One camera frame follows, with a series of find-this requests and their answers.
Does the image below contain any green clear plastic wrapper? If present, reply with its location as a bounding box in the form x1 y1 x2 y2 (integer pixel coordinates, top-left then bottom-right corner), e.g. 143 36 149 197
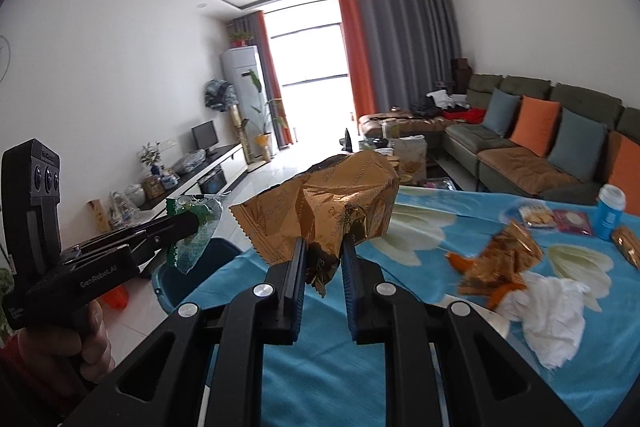
166 194 224 274

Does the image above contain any orange peel piece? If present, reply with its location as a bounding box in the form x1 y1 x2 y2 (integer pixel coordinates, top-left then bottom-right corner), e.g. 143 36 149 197
445 251 476 274
487 282 527 311

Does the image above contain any white tissue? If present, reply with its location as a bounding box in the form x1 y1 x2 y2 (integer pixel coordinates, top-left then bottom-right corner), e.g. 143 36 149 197
497 272 590 369

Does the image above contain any gold foil wrapper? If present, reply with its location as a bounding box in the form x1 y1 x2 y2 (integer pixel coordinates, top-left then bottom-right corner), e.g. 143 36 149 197
458 221 544 298

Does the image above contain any gold snack bag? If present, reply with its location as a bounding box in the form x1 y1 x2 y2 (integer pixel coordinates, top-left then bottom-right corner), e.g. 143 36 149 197
230 150 399 296

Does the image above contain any person's left hand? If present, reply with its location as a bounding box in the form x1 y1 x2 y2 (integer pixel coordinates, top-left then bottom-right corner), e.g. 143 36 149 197
1 300 115 395

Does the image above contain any white black tv cabinet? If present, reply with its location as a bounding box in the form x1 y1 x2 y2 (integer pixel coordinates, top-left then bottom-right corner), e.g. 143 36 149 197
139 143 248 223

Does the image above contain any small black monitor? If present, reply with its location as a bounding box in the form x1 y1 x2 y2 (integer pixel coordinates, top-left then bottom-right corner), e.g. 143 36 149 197
192 120 218 156

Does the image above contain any tall green potted plant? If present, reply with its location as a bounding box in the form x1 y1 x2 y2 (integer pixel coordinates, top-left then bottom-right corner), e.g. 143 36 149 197
241 69 288 162

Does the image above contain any cracker packet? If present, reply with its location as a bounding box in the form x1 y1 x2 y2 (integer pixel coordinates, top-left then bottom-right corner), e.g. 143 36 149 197
518 202 556 229

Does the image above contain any blue floral tablecloth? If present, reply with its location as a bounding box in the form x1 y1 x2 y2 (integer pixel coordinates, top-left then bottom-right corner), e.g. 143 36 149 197
179 183 640 427

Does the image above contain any pink snack packet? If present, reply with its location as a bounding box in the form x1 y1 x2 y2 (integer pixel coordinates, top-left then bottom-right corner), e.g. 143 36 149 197
553 209 592 236

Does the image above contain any white standing air conditioner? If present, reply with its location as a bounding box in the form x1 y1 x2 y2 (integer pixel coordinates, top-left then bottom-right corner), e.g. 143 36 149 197
220 46 267 159

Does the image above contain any cluttered coffee table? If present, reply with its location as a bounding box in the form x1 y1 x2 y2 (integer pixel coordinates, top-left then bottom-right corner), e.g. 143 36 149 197
341 114 457 191

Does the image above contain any small gold snack packet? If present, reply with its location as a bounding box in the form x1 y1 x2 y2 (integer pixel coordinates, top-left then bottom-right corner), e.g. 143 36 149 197
612 225 640 270

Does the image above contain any blue cup with lid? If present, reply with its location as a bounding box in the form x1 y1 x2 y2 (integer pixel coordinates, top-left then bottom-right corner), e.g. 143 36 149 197
591 184 626 241

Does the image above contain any curtain left of window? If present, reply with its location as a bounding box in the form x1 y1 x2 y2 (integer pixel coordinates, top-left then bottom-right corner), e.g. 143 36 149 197
228 11 293 150

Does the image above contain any green brown sectional sofa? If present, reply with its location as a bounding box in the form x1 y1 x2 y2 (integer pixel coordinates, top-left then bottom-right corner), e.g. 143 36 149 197
359 75 639 215

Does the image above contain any teal cushion near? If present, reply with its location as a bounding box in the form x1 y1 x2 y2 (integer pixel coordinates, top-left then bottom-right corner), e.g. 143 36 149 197
548 108 608 183

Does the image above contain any teal cushion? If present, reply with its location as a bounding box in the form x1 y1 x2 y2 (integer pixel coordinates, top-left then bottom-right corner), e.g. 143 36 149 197
482 89 521 138
548 108 608 183

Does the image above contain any orange cushion far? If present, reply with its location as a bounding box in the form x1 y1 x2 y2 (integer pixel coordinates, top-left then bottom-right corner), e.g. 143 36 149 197
510 96 562 157

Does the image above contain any orange cushion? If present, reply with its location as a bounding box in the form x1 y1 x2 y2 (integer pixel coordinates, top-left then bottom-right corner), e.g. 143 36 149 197
510 96 562 157
608 131 640 216

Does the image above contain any teal cushion far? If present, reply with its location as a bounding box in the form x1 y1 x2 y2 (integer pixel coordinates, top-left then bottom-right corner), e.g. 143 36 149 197
482 89 521 138

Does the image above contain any orange cushion near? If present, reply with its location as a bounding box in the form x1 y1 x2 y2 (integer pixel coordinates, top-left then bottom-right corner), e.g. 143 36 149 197
608 131 640 216

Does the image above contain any grey orange curtain right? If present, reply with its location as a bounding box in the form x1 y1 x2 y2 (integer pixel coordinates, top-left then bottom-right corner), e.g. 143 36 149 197
337 0 462 117

